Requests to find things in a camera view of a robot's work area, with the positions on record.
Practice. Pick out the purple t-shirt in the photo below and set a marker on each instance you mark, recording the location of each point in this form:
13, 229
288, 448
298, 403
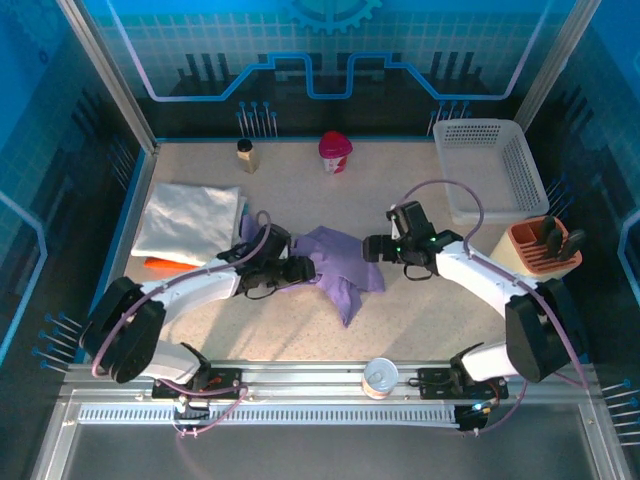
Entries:
340, 265

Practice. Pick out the folded white t-shirt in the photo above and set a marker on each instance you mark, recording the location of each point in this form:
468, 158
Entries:
185, 220

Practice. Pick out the folded orange t-shirt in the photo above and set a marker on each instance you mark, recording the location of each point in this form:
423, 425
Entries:
165, 264

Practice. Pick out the white perforated plastic basket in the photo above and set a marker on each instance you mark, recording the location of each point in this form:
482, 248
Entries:
480, 165

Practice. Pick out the white cup with pink lid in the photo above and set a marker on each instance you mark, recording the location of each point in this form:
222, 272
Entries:
335, 145

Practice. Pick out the beige and orange knife block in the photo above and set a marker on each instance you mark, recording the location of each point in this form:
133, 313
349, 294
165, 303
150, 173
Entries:
525, 240

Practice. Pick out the beige bottle with black cap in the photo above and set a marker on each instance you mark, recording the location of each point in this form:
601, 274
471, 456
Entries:
248, 160

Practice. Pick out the tin can with pull tab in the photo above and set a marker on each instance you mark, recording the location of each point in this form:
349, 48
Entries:
380, 375

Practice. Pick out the small black electronics box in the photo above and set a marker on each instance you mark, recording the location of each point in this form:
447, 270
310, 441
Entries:
472, 417
192, 407

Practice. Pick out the grey metal panel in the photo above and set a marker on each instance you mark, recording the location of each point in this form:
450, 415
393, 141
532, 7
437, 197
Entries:
325, 455

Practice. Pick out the aluminium mounting rail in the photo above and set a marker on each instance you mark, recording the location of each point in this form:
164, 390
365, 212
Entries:
310, 375

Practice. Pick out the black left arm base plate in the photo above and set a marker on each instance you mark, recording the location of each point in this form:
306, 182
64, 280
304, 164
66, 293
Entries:
225, 382

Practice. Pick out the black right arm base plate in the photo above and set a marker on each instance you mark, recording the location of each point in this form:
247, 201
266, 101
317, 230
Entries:
432, 382

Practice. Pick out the aluminium frame post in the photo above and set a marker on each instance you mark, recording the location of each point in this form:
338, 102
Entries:
555, 65
107, 75

